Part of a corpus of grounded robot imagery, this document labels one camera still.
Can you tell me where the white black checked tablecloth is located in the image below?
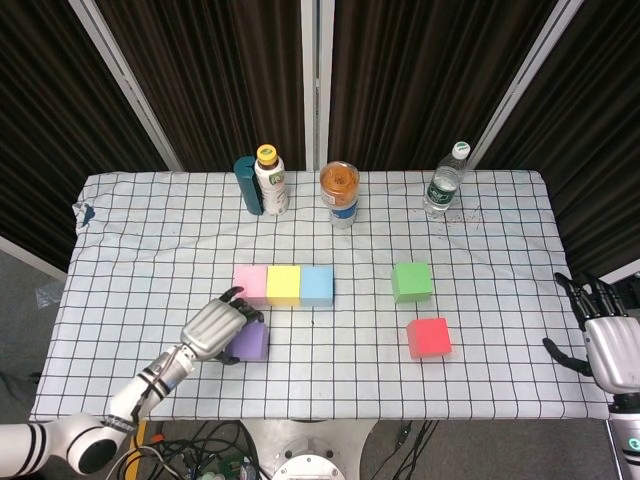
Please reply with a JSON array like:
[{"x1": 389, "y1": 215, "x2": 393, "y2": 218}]
[{"x1": 28, "y1": 169, "x2": 619, "y2": 422}]

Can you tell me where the clear water bottle green label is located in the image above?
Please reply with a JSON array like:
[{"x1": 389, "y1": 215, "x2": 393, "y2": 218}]
[{"x1": 422, "y1": 140, "x2": 472, "y2": 216}]

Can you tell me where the green foam cube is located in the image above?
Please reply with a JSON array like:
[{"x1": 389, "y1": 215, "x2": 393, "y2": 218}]
[{"x1": 390, "y1": 261, "x2": 434, "y2": 305}]

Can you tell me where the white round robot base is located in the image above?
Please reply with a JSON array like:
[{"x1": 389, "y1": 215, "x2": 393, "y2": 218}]
[{"x1": 238, "y1": 418, "x2": 376, "y2": 480}]

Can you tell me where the light blue foam cube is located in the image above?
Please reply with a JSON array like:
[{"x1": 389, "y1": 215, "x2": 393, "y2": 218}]
[{"x1": 299, "y1": 265, "x2": 335, "y2": 308}]

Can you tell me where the red foam cube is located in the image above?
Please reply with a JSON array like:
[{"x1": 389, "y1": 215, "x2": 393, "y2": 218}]
[{"x1": 405, "y1": 317, "x2": 453, "y2": 360}]

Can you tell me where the black floor cable bundle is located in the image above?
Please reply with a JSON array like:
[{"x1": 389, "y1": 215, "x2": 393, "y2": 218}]
[
  {"x1": 144, "y1": 419, "x2": 264, "y2": 480},
  {"x1": 384, "y1": 419, "x2": 444, "y2": 480}
]

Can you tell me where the purple foam cube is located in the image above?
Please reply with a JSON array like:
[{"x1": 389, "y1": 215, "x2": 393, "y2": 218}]
[{"x1": 230, "y1": 322, "x2": 270, "y2": 362}]

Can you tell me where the dark pleated curtain panel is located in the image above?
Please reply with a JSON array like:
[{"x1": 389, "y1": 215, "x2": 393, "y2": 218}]
[
  {"x1": 94, "y1": 0, "x2": 307, "y2": 171},
  {"x1": 0, "y1": 0, "x2": 169, "y2": 274},
  {"x1": 327, "y1": 0, "x2": 559, "y2": 171},
  {"x1": 474, "y1": 0, "x2": 640, "y2": 284}
]

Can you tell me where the white floor cable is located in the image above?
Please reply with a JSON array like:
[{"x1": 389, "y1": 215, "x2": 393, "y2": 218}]
[{"x1": 107, "y1": 444, "x2": 181, "y2": 480}]

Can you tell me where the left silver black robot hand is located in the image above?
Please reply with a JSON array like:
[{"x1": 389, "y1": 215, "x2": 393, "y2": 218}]
[{"x1": 180, "y1": 286, "x2": 265, "y2": 365}]

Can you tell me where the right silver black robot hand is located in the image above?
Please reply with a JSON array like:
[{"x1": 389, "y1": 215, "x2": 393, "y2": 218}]
[{"x1": 542, "y1": 272, "x2": 640, "y2": 394}]

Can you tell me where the clear jar of rubber bands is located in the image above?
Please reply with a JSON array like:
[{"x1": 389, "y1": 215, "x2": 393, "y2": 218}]
[{"x1": 319, "y1": 160, "x2": 361, "y2": 207}]

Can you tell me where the pink foam cube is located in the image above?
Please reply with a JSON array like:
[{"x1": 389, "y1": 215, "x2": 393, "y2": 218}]
[{"x1": 233, "y1": 265, "x2": 271, "y2": 307}]

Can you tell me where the white drink bottle yellow cap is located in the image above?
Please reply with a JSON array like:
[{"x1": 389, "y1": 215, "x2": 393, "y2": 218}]
[{"x1": 254, "y1": 144, "x2": 290, "y2": 217}]

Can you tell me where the teal cylinder container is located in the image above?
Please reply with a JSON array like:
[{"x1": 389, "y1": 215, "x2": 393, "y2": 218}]
[{"x1": 233, "y1": 155, "x2": 265, "y2": 216}]

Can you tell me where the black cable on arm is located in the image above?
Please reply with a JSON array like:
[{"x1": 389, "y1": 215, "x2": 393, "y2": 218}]
[{"x1": 130, "y1": 349, "x2": 179, "y2": 426}]

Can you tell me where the yellow foam cube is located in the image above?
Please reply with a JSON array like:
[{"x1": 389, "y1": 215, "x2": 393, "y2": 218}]
[{"x1": 266, "y1": 265, "x2": 304, "y2": 308}]

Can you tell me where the crumpled clear plastic bag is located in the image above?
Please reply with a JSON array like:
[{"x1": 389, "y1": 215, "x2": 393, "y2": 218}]
[{"x1": 34, "y1": 282, "x2": 66, "y2": 311}]

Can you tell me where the yellow floor tape strip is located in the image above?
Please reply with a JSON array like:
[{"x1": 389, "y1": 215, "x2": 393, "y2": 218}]
[{"x1": 130, "y1": 419, "x2": 149, "y2": 459}]

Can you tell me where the white partition post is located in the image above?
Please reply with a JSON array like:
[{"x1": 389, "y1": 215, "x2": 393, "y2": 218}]
[
  {"x1": 472, "y1": 0, "x2": 586, "y2": 169},
  {"x1": 299, "y1": 0, "x2": 335, "y2": 171},
  {"x1": 67, "y1": 0, "x2": 184, "y2": 171}
]

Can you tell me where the white partition bottom rail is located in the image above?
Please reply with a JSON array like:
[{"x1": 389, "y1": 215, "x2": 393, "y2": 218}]
[
  {"x1": 597, "y1": 259, "x2": 640, "y2": 286},
  {"x1": 0, "y1": 234, "x2": 69, "y2": 279}
]

